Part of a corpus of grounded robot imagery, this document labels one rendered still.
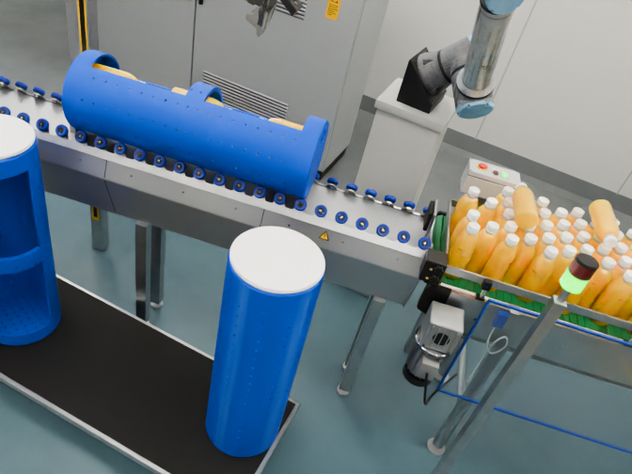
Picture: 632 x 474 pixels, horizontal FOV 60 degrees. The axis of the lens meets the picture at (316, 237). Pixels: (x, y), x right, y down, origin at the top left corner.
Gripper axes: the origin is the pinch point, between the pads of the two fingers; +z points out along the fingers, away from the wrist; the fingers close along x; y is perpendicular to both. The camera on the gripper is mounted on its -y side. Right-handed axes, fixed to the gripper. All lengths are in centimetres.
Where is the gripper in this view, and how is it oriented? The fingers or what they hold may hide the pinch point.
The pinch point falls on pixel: (261, 33)
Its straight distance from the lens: 174.4
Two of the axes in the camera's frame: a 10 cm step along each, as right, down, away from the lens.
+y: -8.8, -4.8, 0.5
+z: -3.1, 6.4, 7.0
